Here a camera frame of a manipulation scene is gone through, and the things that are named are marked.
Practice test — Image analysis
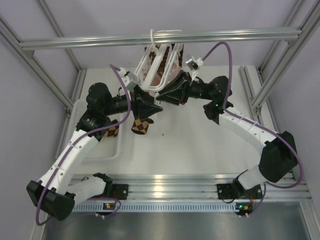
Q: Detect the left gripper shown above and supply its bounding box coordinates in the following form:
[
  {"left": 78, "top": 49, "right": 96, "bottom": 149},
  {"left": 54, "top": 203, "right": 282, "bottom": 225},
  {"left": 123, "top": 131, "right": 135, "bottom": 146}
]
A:
[{"left": 102, "top": 84, "right": 163, "bottom": 119}]

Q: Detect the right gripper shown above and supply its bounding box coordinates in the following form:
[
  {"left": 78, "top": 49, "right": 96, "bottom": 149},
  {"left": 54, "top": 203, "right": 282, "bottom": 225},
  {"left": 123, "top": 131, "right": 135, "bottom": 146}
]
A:
[{"left": 155, "top": 71, "right": 215, "bottom": 107}]

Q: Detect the brown checkered sock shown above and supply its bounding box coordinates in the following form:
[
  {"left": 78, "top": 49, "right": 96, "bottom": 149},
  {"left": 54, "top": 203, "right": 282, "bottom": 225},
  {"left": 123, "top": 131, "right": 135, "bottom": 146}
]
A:
[
  {"left": 142, "top": 43, "right": 184, "bottom": 75},
  {"left": 131, "top": 117, "right": 154, "bottom": 135}
]

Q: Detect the white plastic sock hanger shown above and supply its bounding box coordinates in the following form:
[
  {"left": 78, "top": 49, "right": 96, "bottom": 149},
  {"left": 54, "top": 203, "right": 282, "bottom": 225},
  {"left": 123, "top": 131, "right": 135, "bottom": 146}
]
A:
[{"left": 130, "top": 29, "right": 184, "bottom": 93}]

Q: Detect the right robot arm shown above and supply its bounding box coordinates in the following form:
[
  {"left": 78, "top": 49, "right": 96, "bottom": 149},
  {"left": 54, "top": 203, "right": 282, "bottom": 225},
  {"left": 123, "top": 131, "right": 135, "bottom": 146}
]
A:
[{"left": 156, "top": 71, "right": 298, "bottom": 199}]

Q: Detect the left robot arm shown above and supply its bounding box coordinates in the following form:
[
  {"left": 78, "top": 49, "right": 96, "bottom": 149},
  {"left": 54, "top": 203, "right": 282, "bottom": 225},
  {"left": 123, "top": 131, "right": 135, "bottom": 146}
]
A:
[{"left": 26, "top": 82, "right": 163, "bottom": 221}]

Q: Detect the pink sock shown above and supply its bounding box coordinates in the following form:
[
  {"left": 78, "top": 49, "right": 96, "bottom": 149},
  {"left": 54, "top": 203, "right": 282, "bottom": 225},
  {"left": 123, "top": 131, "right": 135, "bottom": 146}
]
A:
[{"left": 143, "top": 56, "right": 182, "bottom": 89}]

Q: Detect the brown checkered hanging sock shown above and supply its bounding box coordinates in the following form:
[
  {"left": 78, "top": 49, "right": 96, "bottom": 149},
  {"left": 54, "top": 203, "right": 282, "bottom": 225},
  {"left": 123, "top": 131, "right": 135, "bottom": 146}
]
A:
[{"left": 142, "top": 43, "right": 184, "bottom": 75}]

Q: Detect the white plastic bin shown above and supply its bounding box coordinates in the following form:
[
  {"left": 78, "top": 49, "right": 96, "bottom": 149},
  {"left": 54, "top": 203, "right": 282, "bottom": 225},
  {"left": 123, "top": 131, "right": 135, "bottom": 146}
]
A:
[{"left": 65, "top": 98, "right": 123, "bottom": 163}]

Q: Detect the aluminium crossbar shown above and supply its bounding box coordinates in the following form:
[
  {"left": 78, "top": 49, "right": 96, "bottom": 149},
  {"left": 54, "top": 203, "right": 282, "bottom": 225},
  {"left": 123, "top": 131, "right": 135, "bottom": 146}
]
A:
[{"left": 18, "top": 27, "right": 302, "bottom": 50}]

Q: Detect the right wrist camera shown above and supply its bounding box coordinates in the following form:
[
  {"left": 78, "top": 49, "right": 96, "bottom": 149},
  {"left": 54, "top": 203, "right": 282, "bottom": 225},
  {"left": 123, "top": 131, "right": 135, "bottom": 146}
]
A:
[{"left": 185, "top": 55, "right": 204, "bottom": 75}]

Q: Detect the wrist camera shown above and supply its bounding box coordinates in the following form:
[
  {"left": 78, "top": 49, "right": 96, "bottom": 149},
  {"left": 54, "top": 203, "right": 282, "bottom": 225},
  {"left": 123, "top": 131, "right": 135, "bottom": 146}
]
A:
[
  {"left": 185, "top": 55, "right": 204, "bottom": 75},
  {"left": 118, "top": 67, "right": 141, "bottom": 92}
]

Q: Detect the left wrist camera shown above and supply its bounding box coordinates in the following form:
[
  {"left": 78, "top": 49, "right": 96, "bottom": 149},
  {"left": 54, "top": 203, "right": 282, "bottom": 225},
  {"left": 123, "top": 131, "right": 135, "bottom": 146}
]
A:
[{"left": 118, "top": 67, "right": 141, "bottom": 92}]

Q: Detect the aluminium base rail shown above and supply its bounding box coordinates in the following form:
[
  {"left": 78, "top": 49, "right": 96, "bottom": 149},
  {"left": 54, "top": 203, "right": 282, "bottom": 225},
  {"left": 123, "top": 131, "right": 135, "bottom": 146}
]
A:
[{"left": 108, "top": 173, "right": 311, "bottom": 202}]

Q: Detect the perforated cable duct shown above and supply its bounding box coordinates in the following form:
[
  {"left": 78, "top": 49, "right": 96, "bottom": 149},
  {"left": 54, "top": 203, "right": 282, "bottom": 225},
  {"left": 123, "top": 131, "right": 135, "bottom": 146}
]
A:
[{"left": 72, "top": 201, "right": 253, "bottom": 213}]

